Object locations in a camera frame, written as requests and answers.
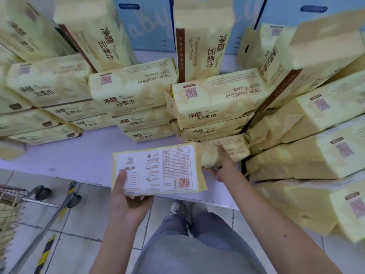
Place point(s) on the white label towel packet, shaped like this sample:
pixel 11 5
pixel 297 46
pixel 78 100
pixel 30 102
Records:
pixel 159 168

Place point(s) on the yellow soft towel packet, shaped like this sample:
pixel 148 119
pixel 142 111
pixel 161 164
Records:
pixel 236 149

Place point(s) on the person's right hand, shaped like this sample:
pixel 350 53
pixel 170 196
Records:
pixel 229 172

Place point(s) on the person's left hand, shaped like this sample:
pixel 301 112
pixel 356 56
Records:
pixel 128 209

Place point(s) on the pile of yellow towel packs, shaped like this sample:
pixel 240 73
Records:
pixel 313 134

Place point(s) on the metal shopping cart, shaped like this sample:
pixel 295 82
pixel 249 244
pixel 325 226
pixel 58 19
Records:
pixel 42 233

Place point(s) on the person's left thumb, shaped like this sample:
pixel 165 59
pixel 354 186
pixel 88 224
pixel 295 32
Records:
pixel 122 182

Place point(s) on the yellow packs in cart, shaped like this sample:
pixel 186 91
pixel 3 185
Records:
pixel 7 225

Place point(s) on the person's right forearm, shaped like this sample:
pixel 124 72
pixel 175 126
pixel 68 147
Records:
pixel 273 225

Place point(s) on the white shoe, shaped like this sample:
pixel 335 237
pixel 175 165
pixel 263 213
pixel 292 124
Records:
pixel 199 207
pixel 176 208

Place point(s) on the person's right thumb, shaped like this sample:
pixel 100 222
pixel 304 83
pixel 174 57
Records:
pixel 223 156

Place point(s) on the grey trousers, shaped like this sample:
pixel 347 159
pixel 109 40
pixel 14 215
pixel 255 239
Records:
pixel 199 248

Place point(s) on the person's left forearm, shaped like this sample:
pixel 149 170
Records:
pixel 115 248

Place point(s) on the light blue carton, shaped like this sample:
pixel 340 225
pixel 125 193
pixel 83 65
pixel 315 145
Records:
pixel 242 17
pixel 148 25
pixel 313 8

